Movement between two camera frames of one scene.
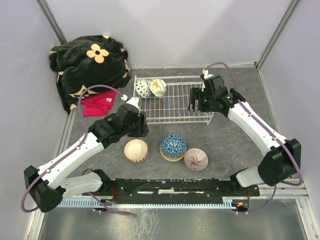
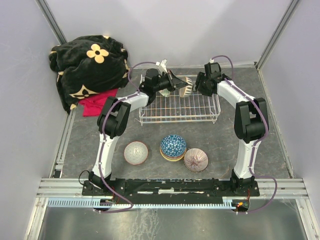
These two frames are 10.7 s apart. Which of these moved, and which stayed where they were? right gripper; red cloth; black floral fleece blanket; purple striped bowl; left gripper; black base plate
Moved: left gripper; right gripper
Stayed: black base plate; black floral fleece blanket; purple striped bowl; red cloth
